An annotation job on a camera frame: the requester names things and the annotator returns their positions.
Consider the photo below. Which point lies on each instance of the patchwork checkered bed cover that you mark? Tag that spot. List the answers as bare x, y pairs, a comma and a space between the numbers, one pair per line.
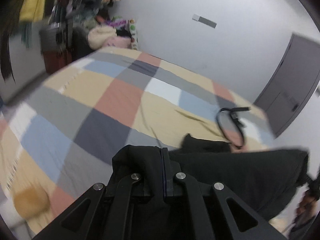
60, 140

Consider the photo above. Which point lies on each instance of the grey bedroom door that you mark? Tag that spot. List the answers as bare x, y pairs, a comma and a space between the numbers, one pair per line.
292, 84

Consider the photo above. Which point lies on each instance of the yellow fleece jacket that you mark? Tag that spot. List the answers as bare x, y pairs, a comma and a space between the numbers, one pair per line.
32, 11

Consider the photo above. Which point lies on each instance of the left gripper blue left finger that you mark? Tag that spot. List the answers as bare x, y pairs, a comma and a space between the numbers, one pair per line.
100, 212

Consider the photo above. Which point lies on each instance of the brown houndstooth scarf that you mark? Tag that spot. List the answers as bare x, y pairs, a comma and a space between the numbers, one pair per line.
10, 14

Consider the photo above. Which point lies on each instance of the black puffer jacket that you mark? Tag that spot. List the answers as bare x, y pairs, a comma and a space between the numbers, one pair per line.
286, 172

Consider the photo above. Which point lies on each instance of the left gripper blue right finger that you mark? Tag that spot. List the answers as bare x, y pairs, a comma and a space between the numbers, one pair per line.
214, 195

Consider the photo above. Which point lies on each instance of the grey hard-shell suitcase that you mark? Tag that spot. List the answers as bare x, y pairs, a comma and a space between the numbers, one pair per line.
56, 37

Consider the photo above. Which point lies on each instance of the person's right hand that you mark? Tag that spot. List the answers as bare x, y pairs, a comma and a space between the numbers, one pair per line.
307, 206

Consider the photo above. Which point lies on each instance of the grey wall switch panel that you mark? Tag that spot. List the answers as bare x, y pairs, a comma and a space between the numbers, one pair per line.
204, 21

